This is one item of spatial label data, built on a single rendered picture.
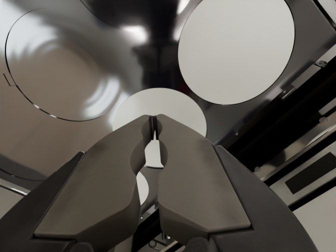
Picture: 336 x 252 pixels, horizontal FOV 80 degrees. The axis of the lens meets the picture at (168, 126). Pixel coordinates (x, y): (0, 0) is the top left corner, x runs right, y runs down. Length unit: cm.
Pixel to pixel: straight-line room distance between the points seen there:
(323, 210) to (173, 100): 15
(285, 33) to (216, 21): 6
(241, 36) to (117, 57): 11
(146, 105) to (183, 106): 4
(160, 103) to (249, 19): 10
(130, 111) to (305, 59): 17
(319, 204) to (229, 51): 14
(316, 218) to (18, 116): 28
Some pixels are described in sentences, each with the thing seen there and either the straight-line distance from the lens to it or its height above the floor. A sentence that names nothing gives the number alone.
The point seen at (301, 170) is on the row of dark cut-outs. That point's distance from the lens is 22.
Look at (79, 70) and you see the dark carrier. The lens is 21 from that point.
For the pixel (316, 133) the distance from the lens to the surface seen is 22.
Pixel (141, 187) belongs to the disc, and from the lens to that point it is 28.
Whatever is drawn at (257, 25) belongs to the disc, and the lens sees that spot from 20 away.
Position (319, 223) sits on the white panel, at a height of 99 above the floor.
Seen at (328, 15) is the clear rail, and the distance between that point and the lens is 23.
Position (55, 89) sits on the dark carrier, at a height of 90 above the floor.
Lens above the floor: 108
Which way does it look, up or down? 59 degrees down
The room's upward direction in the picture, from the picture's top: 178 degrees clockwise
